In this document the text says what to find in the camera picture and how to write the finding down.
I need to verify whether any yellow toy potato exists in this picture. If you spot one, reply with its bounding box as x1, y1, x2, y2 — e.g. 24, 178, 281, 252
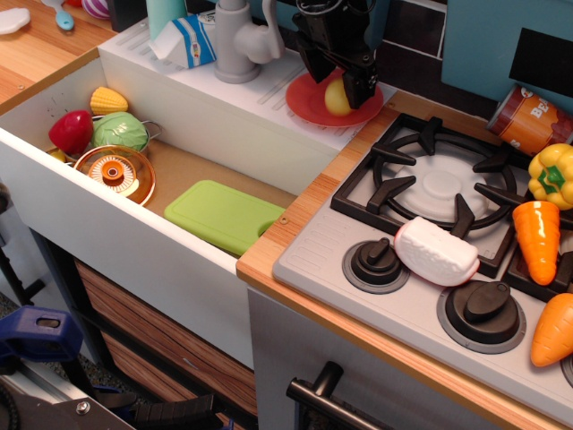
324, 77, 352, 116

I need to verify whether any pink striped ball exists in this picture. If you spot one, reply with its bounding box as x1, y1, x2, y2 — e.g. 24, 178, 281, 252
81, 0, 110, 20

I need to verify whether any white toy milk carton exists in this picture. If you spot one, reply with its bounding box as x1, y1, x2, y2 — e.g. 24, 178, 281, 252
150, 10, 217, 69

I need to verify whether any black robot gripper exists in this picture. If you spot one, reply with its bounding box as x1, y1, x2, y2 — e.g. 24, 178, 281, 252
292, 1, 378, 109

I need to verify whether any black oven handle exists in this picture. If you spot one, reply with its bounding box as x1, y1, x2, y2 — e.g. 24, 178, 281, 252
286, 361, 384, 429

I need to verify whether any white red toy radish slice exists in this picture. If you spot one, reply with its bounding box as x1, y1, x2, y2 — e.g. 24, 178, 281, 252
394, 217, 480, 287

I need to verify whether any red toy pepper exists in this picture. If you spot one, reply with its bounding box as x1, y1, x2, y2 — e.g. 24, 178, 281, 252
48, 110, 94, 155

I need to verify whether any orange toy carrot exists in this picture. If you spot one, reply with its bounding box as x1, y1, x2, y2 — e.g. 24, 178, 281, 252
512, 201, 560, 286
530, 293, 572, 367

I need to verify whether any grey toy faucet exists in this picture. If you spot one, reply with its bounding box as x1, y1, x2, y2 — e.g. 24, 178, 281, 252
215, 1, 286, 84

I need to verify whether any red plastic plate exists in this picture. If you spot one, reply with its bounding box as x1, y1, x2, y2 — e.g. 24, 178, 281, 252
286, 70, 384, 127

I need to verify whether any lower orange toy carrot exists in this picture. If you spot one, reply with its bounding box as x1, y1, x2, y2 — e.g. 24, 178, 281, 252
530, 293, 572, 367

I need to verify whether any blue toy spoon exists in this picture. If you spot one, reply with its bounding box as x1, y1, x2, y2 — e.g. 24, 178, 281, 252
40, 0, 75, 31

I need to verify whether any green toy cabbage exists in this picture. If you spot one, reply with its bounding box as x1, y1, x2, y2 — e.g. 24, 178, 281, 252
91, 112, 149, 151

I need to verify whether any metal pot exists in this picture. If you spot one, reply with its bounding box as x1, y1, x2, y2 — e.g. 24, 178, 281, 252
47, 116, 163, 164

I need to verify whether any blue clamp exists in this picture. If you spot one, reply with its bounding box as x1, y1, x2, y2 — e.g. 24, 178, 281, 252
1, 305, 83, 366

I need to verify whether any black stove knob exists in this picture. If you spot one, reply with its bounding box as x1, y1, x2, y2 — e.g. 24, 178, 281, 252
436, 280, 526, 355
342, 237, 410, 295

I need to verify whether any brown beans can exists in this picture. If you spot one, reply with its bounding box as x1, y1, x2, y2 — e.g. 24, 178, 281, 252
486, 84, 572, 156

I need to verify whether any orange transparent pot lid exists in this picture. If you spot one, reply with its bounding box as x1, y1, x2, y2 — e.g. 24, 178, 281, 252
73, 145, 156, 205

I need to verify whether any green cutting board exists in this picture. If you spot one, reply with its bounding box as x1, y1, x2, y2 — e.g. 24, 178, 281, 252
164, 180, 285, 256

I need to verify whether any yellow toy bell pepper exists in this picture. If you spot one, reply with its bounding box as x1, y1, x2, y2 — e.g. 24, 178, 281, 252
528, 143, 572, 211

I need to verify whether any white toy sink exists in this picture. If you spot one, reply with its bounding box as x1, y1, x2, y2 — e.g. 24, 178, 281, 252
0, 17, 398, 371

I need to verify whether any white toy piece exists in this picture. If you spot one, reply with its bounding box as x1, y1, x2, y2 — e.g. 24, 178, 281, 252
0, 7, 30, 35

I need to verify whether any yellow toy corn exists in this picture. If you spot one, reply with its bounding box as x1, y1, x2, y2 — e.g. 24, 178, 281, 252
90, 87, 129, 116

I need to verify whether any upper orange toy carrot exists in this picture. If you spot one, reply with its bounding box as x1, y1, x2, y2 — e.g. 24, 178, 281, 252
512, 201, 560, 286

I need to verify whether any right black stove knob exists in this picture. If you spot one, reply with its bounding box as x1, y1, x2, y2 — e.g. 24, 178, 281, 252
436, 280, 526, 355

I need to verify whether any teal cup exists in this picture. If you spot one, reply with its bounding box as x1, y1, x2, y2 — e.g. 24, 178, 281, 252
146, 0, 187, 40

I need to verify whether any left black stove knob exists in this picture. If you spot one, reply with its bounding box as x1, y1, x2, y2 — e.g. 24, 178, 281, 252
342, 237, 410, 295

